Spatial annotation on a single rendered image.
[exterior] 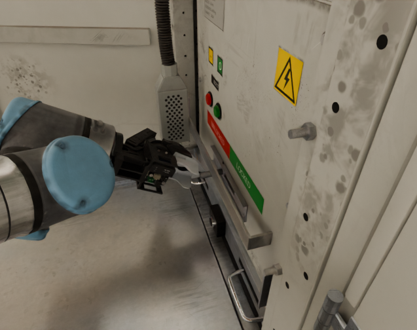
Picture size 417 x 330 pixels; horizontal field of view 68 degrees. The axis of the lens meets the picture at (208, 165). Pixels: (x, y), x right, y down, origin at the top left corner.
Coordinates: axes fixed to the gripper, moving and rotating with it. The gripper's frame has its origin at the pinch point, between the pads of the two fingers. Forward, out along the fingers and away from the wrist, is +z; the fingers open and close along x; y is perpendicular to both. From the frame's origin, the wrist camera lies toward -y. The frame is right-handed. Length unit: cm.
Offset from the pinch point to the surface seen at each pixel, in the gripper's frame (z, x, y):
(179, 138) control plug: -1.3, -0.7, -13.8
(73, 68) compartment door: -27.5, -3.1, -41.2
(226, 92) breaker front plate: -4.4, 18.2, 1.2
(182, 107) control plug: -4.4, 7.5, -13.8
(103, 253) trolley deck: -12.0, -26.7, 2.8
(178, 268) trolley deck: 1.6, -18.8, 11.6
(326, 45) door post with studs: -16.6, 31.5, 32.9
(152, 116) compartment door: -3.3, -5.9, -34.0
